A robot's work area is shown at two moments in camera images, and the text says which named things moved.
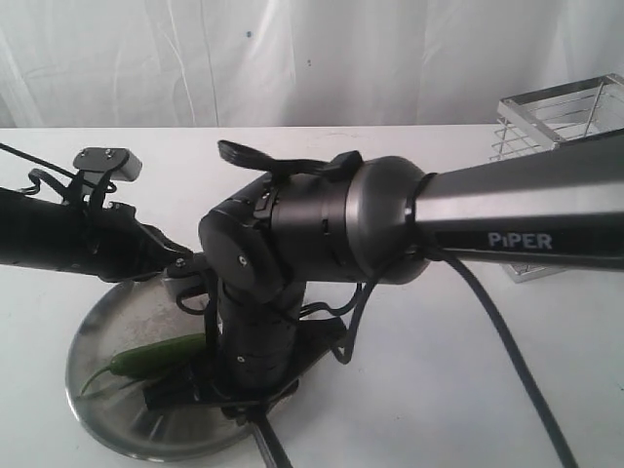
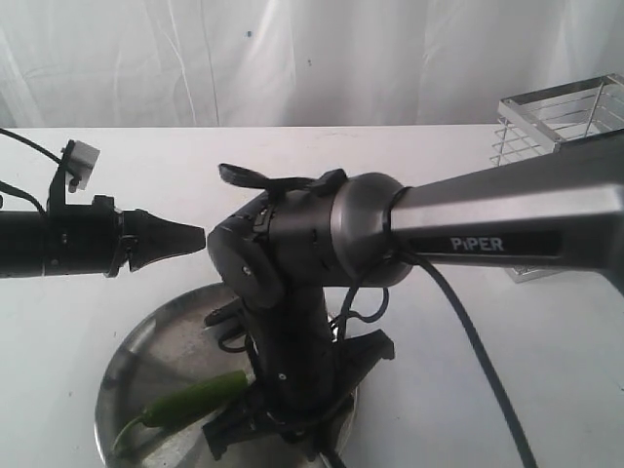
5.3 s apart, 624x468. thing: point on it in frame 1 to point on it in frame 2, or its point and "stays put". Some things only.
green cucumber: (157, 358) to (187, 404)
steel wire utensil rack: (555, 117) stays put
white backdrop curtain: (175, 63) stays put
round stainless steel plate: (131, 315) to (165, 349)
